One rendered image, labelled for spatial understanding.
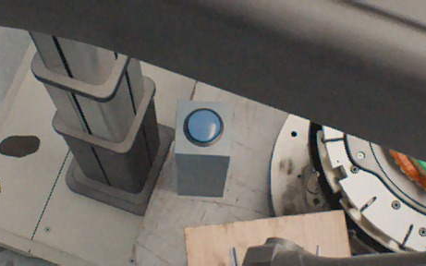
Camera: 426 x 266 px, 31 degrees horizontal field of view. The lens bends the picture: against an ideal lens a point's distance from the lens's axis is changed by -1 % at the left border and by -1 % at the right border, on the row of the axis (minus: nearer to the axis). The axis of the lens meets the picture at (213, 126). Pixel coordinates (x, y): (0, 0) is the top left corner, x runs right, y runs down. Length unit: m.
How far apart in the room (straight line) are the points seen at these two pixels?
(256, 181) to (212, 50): 1.00
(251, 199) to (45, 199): 0.68
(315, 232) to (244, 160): 0.33
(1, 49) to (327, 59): 2.00
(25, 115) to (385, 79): 1.65
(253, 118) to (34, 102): 0.73
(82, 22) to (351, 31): 0.08
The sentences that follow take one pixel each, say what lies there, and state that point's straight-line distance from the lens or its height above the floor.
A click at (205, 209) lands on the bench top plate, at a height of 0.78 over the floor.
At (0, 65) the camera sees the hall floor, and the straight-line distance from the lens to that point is 2.17.
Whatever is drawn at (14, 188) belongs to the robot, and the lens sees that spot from 1.78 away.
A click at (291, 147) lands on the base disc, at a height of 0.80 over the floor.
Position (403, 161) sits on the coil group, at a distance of 0.88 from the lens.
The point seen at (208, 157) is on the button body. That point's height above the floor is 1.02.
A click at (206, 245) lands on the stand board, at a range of 0.90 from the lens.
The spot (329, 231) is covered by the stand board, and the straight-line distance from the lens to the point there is 0.92.
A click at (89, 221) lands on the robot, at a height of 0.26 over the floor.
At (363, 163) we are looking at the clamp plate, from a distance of 0.91.
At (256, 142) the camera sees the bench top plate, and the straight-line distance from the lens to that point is 1.23.
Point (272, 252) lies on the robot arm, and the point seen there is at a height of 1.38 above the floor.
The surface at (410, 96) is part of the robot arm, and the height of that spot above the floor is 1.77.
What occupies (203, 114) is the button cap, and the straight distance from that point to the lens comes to 0.96.
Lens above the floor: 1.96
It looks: 73 degrees down
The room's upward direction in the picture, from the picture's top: 5 degrees clockwise
